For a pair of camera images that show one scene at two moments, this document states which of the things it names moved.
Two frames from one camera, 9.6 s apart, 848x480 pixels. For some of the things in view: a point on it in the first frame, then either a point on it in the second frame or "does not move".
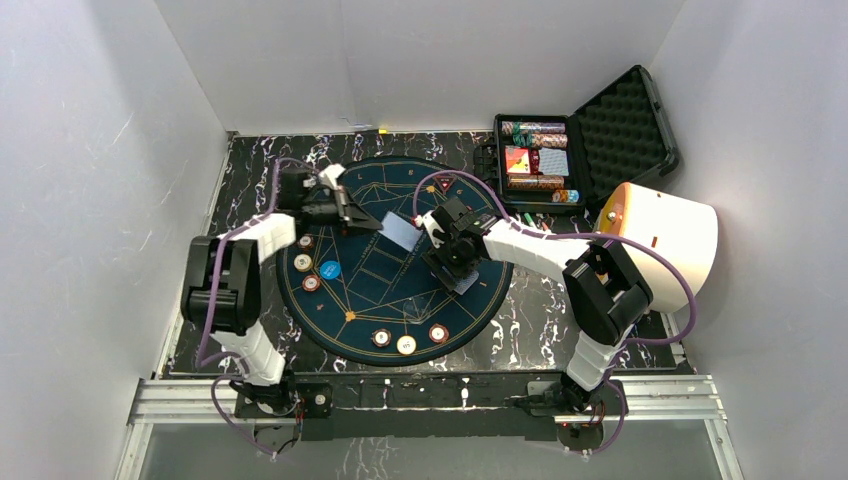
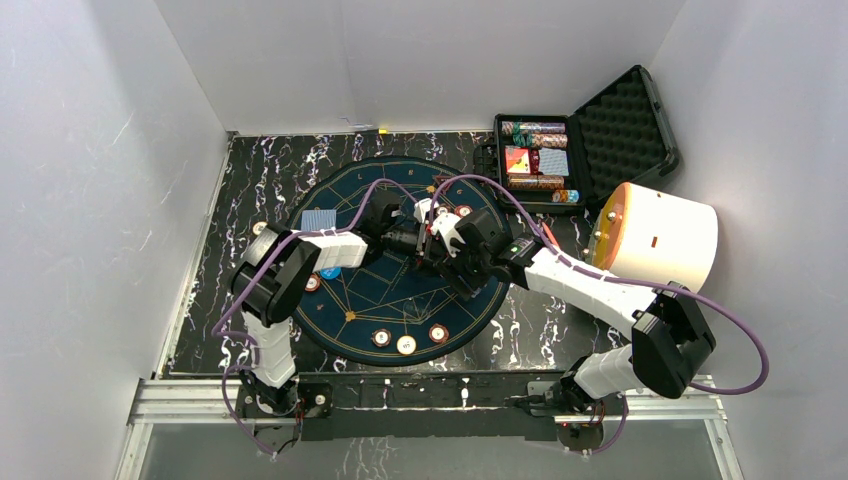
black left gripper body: (340, 207) → (411, 242)
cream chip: (406, 344) does not move
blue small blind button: (330, 270) does not move
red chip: (438, 333) does not move
